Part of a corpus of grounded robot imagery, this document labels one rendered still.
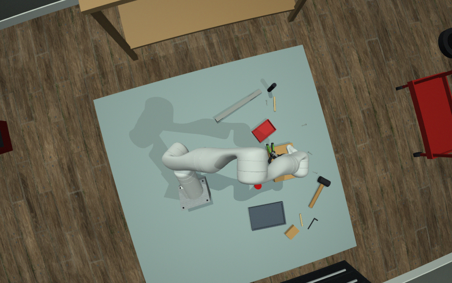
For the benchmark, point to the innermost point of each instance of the red open tray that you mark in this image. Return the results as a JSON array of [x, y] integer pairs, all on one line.
[[264, 130]]

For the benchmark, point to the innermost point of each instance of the black mallet with wooden handle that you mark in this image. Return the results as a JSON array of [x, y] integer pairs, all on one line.
[[324, 182]]

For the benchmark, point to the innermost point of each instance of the tan rectangular block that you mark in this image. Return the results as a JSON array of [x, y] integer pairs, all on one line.
[[291, 232]]

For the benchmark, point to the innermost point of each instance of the black cylinder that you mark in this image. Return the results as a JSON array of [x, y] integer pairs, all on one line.
[[271, 87]]

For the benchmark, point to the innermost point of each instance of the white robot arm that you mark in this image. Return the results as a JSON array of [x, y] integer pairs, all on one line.
[[252, 165]]

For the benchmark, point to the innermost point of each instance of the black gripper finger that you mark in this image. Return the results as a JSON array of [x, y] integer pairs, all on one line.
[[273, 155]]

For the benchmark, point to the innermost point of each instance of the light brown wooden board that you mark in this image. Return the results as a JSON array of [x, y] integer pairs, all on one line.
[[280, 150]]

